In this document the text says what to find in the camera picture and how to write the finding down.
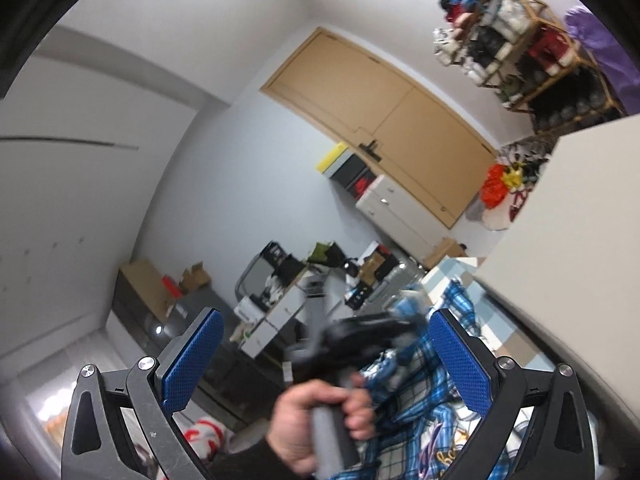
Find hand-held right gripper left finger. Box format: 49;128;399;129
60;307;226;480

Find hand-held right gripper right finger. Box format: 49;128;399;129
429;308;601;480

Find blue plaid shirt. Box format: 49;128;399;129
357;280;546;480

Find person's left hand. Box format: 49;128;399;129
270;372;377;478

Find black plastic basket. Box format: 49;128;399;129
345;287;373;311

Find brown white checkered bed sheet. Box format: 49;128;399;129
417;256;556;376

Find dark grey refrigerator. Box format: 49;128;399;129
111;267;291;431

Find white desk with drawers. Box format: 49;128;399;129
235;270;351;361

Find brown black box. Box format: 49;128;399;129
357;252;396;286

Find red white cloth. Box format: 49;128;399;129
182;417;231;461

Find small open cardboard box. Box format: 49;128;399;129
180;262;213;293

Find green black bag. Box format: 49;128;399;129
307;242;346;266

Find large cardboard box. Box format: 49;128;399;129
120;259;173;321

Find silver suitcase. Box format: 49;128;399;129
380;255;432;311

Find flat cardboard box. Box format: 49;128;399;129
422;237;463;268

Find white cabinet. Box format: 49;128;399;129
355;175;451;261

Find white round rug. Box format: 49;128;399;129
467;200;521;233

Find black box with red print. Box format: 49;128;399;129
347;172;377;202

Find grey bed headboard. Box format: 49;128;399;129
472;112;640;480

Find orange bag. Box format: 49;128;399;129
480;162;521;211

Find heap of shoes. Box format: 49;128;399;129
500;137;556;181

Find wooden door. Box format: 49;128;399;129
261;27;501;228

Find wooden shoe rack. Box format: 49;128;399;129
432;0;626;133

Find purple garment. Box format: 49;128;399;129
565;5;640;116

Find rows of shoes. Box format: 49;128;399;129
434;0;621;131

